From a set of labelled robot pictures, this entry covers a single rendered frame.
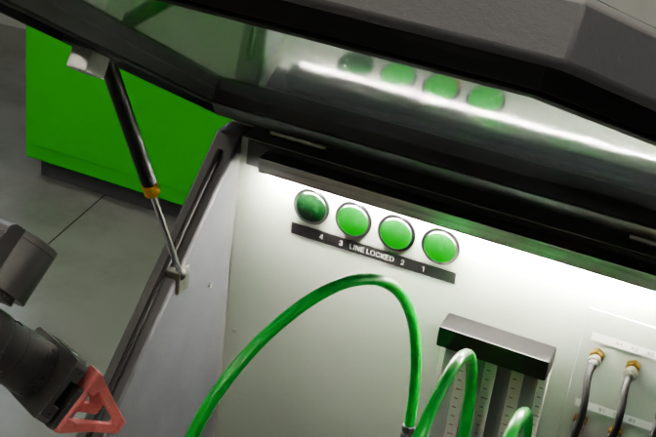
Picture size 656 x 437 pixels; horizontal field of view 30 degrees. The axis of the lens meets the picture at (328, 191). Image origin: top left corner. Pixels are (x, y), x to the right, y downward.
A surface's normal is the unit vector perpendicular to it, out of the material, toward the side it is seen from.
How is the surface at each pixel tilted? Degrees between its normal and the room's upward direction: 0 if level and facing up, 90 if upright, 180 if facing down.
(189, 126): 90
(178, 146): 90
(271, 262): 90
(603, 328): 90
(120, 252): 0
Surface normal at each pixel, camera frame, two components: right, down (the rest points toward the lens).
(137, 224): 0.11, -0.88
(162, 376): 0.91, 0.27
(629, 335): -0.40, 0.37
